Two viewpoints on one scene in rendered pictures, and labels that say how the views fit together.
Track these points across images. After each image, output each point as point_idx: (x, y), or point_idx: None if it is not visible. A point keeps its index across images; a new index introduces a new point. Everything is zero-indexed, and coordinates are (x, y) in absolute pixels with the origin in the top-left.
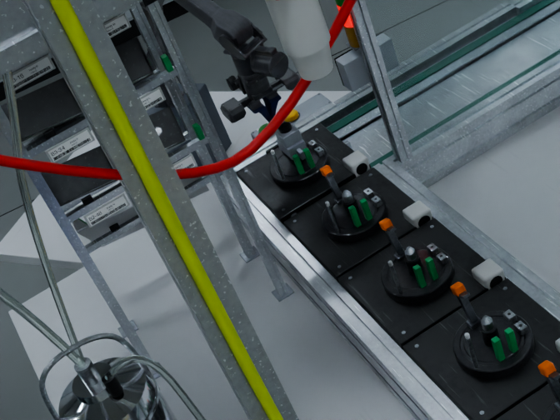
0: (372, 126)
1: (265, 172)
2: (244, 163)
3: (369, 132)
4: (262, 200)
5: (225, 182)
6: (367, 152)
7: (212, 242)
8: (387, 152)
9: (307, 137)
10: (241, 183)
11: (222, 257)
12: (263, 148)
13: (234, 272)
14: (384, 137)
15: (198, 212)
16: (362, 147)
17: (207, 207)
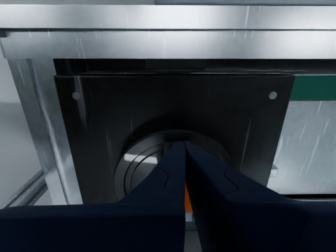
0: (334, 110)
1: (112, 135)
2: (86, 47)
3: (318, 119)
4: (81, 196)
5: (25, 74)
6: (277, 157)
7: (19, 98)
8: (291, 177)
9: (240, 105)
10: (59, 110)
11: (30, 135)
12: (150, 28)
13: (40, 169)
14: (317, 148)
15: (4, 3)
16: (282, 141)
17: (22, 3)
